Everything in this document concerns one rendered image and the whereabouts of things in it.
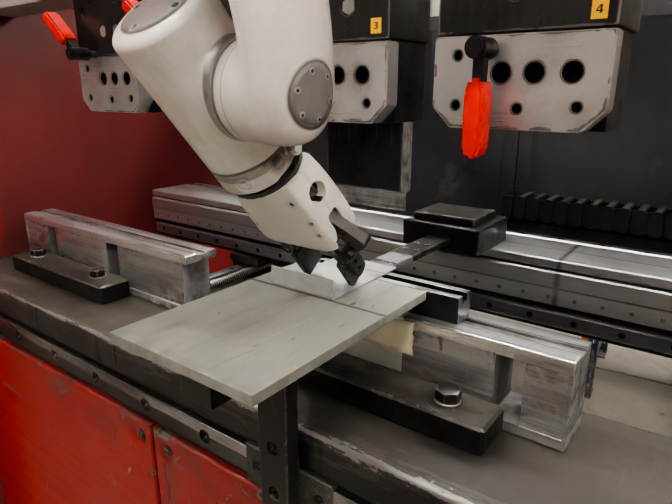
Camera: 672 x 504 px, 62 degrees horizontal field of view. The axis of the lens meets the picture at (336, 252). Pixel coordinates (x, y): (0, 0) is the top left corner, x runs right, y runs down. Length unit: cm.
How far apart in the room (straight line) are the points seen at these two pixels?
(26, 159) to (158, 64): 92
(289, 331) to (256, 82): 23
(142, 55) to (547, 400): 46
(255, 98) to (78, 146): 101
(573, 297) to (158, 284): 62
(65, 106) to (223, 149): 92
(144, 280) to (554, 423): 65
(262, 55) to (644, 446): 50
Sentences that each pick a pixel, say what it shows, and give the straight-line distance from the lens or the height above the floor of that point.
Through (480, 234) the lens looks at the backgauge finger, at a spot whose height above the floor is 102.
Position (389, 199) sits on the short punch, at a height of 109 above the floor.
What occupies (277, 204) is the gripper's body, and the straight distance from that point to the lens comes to 51.
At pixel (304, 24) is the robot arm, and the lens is 38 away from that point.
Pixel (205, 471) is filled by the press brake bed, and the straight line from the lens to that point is 77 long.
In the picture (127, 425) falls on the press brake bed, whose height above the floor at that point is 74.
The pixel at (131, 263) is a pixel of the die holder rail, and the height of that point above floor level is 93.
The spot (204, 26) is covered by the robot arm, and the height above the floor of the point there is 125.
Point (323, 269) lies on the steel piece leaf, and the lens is 66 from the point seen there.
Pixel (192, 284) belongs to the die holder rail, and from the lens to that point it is 89.
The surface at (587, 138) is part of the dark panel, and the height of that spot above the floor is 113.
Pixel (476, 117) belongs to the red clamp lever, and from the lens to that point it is 48.
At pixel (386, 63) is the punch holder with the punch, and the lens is 57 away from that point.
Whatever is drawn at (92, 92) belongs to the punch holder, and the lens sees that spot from 95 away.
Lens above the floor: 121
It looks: 17 degrees down
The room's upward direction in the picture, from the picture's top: straight up
